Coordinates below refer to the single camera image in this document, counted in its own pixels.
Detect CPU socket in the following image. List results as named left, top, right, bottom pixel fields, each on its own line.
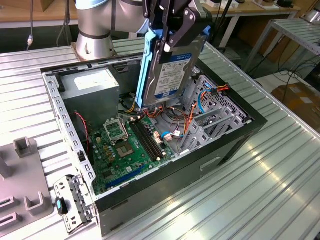
left=114, top=140, right=136, bottom=159

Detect black latch blue stripe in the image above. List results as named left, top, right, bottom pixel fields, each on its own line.
left=54, top=196, right=69, bottom=216

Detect large cardboard box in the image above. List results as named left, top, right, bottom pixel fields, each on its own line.
left=270, top=83, right=320, bottom=127

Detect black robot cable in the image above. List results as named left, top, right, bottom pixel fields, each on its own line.
left=56, top=0, right=71, bottom=48

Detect red black fan wire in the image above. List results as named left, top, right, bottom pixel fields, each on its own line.
left=74, top=111, right=91, bottom=157

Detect blue wire white plug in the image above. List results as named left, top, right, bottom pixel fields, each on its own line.
left=160, top=130, right=181, bottom=142

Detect yellow wire bundle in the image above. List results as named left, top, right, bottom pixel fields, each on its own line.
left=126, top=96, right=138, bottom=113

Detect blue expansion slot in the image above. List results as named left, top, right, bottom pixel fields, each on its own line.
left=104, top=163, right=147, bottom=190

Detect orange power wire black plug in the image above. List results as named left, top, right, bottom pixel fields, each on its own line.
left=210, top=84, right=230, bottom=95

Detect black PC case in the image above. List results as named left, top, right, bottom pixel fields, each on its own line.
left=39, top=45, right=268, bottom=238

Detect grey power supply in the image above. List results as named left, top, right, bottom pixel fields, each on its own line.
left=59, top=67, right=121, bottom=129

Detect metal expansion bracket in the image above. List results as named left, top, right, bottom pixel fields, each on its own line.
left=53, top=174, right=98, bottom=235

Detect blue data wire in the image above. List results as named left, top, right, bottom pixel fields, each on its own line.
left=196, top=83, right=214, bottom=115

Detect cardboard box on desk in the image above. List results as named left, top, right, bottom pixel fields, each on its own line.
left=13, top=0, right=55, bottom=13

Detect wooden desk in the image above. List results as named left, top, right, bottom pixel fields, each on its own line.
left=0, top=0, right=302, bottom=48

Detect white boxes on desk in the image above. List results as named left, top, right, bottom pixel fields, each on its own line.
left=204, top=0, right=240, bottom=9

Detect hard disk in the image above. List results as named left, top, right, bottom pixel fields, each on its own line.
left=134, top=26, right=210, bottom=110

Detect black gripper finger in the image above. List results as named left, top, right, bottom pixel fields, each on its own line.
left=159, top=8, right=201, bottom=65
left=142, top=0, right=161, bottom=29

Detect grey metal disk bay cage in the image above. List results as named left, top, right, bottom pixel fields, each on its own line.
left=177, top=74, right=253, bottom=157

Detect grey parts rack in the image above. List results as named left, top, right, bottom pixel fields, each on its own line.
left=0, top=136, right=55, bottom=229

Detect metal socket cover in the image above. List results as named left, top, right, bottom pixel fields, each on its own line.
left=102, top=116, right=129, bottom=145

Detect grey optical drive cage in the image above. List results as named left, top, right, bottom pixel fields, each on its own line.
left=178, top=65, right=201, bottom=111

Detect orange red wire bundle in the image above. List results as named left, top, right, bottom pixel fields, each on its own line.
left=140, top=99, right=201, bottom=138

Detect black cable metal connector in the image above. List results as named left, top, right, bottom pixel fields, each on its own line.
left=26, top=0, right=35, bottom=51

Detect black RAM slot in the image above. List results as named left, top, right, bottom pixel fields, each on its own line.
left=137, top=117, right=165, bottom=158
left=134, top=119, right=162, bottom=160
left=128, top=121, right=156, bottom=163
left=131, top=120, right=159, bottom=161

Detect green motherboard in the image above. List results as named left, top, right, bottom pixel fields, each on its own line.
left=88, top=115, right=176, bottom=197

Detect black hanging cables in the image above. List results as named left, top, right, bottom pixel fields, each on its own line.
left=211, top=0, right=232, bottom=49

